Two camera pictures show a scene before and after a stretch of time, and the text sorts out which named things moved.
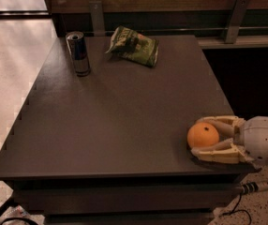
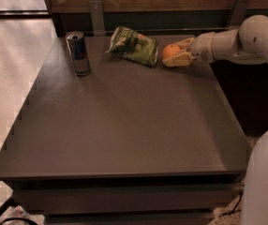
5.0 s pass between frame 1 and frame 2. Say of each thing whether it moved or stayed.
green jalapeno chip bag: stayed
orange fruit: moved
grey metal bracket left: stayed
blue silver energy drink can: stayed
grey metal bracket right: stayed
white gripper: moved
